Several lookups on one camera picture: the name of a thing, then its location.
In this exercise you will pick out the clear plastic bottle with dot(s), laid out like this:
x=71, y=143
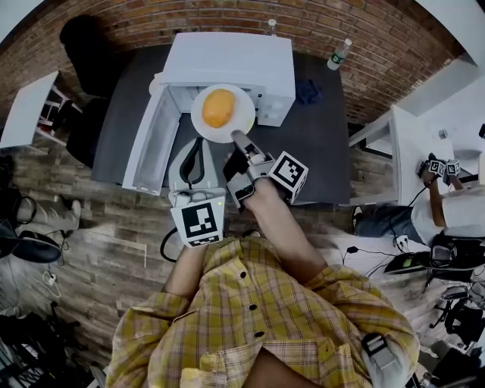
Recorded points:
x=271, y=27

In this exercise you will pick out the dark grey table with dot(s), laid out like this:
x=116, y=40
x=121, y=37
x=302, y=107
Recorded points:
x=322, y=151

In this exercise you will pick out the grey pouch with black buckle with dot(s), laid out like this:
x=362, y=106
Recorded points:
x=380, y=356

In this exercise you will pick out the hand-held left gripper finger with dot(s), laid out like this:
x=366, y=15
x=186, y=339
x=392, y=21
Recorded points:
x=173, y=174
x=210, y=174

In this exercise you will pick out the dark blue cloth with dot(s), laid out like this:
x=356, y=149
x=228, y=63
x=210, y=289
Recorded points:
x=308, y=91

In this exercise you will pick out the large white table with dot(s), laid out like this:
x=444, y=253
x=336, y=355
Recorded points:
x=413, y=151

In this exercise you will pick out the black tripod stand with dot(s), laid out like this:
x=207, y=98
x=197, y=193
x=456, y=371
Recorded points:
x=460, y=322

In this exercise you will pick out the white microwave oven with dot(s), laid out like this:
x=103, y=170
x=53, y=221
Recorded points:
x=227, y=57

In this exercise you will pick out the green label water bottle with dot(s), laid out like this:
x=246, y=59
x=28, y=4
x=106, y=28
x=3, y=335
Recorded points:
x=338, y=57

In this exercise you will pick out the person's leg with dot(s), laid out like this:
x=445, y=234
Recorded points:
x=280, y=371

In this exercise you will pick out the orange fruit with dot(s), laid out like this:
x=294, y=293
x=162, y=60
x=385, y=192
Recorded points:
x=218, y=108

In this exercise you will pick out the white power strip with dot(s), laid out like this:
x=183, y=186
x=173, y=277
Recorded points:
x=401, y=242

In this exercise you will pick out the cream round dish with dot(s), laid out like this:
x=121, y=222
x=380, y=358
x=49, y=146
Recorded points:
x=155, y=85

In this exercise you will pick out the white round plate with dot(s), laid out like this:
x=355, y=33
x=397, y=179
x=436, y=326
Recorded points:
x=244, y=110

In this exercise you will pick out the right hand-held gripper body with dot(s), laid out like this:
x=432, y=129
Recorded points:
x=290, y=174

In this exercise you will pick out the person's left forearm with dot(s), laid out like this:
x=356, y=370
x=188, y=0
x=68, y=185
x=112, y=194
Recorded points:
x=187, y=273

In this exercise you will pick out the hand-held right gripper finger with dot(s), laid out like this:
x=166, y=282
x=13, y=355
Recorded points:
x=242, y=142

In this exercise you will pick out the small white side table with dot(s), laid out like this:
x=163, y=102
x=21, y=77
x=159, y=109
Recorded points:
x=26, y=113

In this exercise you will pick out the white power adapter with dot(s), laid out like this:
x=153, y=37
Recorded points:
x=50, y=279

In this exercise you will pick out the black round seat chair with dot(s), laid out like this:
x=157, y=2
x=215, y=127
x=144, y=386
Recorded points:
x=38, y=248

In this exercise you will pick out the black office chair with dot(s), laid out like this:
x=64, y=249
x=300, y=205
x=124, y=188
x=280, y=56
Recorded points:
x=89, y=49

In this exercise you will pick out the yellow plaid shirt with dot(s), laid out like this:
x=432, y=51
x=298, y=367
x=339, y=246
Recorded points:
x=235, y=333

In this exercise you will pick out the small metal cup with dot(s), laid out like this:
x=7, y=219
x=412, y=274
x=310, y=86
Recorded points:
x=443, y=133

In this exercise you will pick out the black laptop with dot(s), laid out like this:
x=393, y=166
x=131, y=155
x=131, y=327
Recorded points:
x=407, y=263

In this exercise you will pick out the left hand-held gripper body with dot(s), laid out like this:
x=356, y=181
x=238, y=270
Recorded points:
x=201, y=223

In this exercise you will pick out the person's right forearm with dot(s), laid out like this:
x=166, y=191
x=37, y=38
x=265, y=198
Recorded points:
x=284, y=238

